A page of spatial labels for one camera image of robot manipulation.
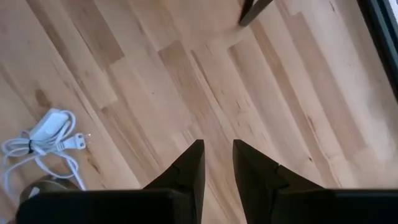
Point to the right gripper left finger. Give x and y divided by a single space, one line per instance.
186 180

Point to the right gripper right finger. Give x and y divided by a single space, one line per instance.
258 183

